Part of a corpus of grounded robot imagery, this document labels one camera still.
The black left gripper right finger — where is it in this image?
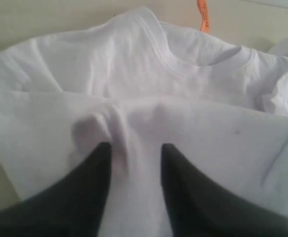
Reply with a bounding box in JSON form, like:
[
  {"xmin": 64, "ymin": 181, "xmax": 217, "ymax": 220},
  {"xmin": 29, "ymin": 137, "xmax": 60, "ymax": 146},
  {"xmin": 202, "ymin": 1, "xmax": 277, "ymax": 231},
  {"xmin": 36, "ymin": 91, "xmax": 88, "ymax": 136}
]
[{"xmin": 161, "ymin": 144, "xmax": 288, "ymax": 237}]

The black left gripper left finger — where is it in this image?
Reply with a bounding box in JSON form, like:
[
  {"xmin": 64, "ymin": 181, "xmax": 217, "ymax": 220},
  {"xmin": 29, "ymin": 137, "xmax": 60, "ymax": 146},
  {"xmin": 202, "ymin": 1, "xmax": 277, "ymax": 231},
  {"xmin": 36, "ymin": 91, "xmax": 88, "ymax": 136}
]
[{"xmin": 0, "ymin": 142, "xmax": 112, "ymax": 237}]

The white shirt with red print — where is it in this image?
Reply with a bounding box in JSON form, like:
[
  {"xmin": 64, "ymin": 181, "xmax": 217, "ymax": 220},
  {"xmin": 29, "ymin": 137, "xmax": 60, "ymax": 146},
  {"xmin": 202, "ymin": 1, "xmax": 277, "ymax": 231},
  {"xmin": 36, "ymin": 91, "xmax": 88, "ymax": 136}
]
[{"xmin": 0, "ymin": 7, "xmax": 288, "ymax": 237}]

